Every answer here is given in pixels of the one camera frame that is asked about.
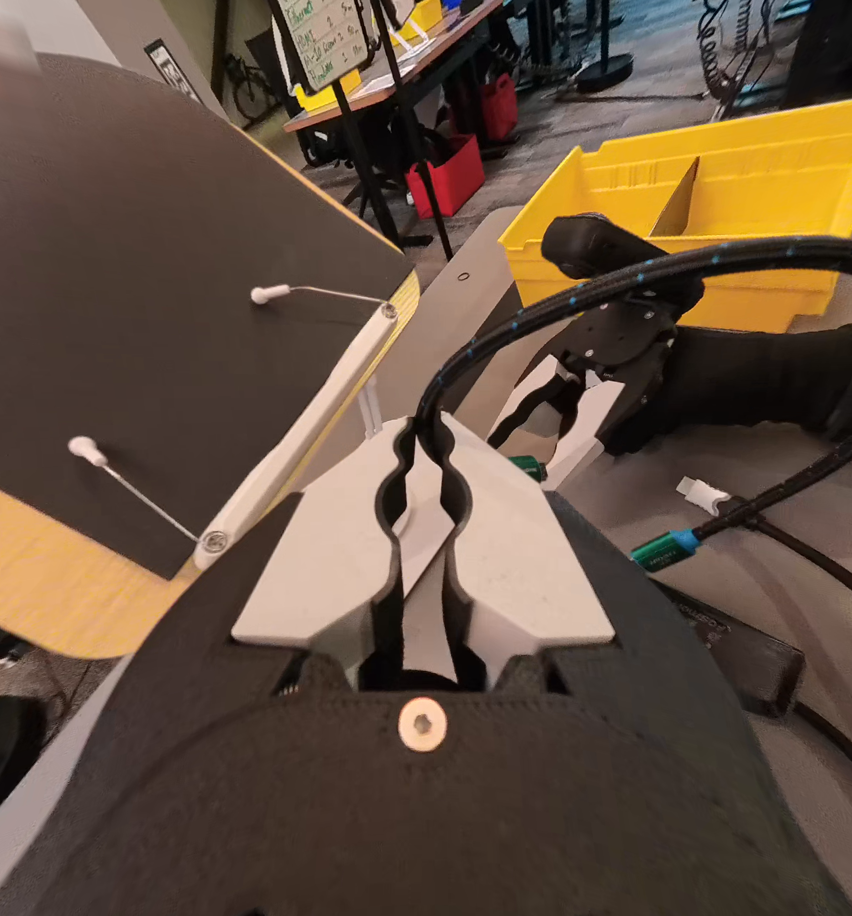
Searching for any person's right hand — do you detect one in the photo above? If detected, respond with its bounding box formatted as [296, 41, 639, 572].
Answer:
[598, 354, 681, 459]

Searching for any black bin divider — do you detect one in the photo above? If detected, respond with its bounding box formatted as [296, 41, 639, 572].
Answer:
[648, 156, 702, 239]

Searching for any framed wall poster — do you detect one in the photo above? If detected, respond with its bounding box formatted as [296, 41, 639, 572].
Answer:
[144, 39, 202, 106]

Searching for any whiteboard on black easel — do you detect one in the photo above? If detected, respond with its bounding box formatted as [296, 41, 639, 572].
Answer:
[268, 0, 457, 262]

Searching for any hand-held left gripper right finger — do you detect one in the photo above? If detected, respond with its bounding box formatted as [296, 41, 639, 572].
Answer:
[426, 411, 618, 686]

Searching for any wooden stand tray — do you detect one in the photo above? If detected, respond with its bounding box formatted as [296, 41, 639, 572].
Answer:
[0, 53, 421, 661]

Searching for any yellow plastic bin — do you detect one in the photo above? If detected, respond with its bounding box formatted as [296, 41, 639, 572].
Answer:
[499, 95, 852, 335]

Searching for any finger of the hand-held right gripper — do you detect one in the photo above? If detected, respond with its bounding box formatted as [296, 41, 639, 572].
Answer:
[486, 355, 586, 449]
[539, 379, 627, 493]

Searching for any black floor stand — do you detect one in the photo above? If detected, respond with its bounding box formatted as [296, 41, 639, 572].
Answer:
[575, 0, 636, 94]

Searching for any wooden desk black frame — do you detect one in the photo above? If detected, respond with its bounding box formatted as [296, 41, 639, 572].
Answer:
[283, 0, 505, 244]

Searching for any red canister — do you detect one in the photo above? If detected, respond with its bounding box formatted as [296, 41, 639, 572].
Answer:
[479, 72, 520, 143]

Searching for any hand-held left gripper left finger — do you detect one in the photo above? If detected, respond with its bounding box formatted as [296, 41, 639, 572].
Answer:
[230, 417, 418, 670]

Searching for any thin black hub cable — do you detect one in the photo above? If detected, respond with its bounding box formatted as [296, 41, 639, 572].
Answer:
[791, 701, 852, 799]

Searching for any red plastic crate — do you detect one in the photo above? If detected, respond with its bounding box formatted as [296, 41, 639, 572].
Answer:
[404, 135, 486, 220]

